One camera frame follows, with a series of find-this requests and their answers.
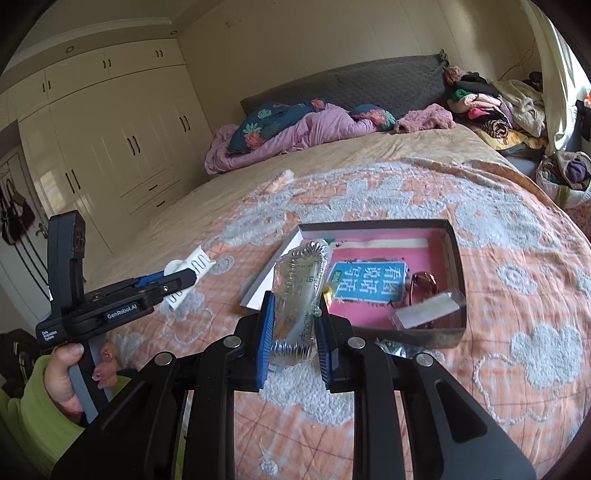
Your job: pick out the pink fuzzy garment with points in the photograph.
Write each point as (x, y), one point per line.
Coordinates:
(425, 120)

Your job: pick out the clear bag white card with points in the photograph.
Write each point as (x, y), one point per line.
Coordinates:
(429, 309)

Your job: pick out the orange checked cloud quilt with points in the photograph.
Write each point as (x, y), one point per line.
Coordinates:
(508, 230)

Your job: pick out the white door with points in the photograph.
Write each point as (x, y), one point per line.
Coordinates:
(27, 272)

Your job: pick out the cream curtain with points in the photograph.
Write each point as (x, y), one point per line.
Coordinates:
(554, 69)

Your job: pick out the person's left hand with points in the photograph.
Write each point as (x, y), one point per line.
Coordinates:
(62, 376)

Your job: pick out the dark shallow cardboard box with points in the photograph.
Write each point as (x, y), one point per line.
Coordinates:
(443, 339)

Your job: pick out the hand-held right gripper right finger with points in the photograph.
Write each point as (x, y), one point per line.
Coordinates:
(325, 355)

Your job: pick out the white hair claw clip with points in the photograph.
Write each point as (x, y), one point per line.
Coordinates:
(194, 265)

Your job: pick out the grey crinkled plastic bag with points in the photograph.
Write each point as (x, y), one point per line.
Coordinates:
(392, 348)

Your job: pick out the tan bedsheet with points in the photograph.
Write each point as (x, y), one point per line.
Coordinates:
(415, 147)

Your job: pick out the pink children's book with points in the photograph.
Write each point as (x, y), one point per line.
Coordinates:
(369, 281)

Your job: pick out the bagged silver hair clip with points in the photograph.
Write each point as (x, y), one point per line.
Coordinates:
(295, 295)

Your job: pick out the small dark floral pillow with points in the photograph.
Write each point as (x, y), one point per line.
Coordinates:
(374, 115)

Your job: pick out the basket of clothes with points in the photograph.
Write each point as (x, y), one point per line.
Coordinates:
(565, 177)

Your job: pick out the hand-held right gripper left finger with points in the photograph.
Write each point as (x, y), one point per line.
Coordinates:
(265, 341)

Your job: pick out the grey quilted headboard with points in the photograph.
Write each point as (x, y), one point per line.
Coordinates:
(360, 87)

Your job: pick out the hanging dark bags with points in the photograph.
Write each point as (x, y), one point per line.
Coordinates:
(14, 217)

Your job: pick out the purple duvet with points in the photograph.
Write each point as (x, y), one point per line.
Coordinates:
(314, 129)

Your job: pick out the person's left forearm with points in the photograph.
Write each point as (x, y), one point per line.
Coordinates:
(27, 429)

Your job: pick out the large dark floral pillow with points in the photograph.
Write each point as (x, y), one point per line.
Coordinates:
(258, 129)

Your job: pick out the brown sunglasses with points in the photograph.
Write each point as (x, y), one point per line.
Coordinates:
(422, 281)

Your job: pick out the cream built-in wardrobe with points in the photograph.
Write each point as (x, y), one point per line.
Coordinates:
(115, 138)

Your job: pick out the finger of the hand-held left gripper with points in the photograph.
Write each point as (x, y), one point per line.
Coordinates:
(147, 278)
(178, 279)

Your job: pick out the pile of clothes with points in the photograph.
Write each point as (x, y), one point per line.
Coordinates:
(489, 106)

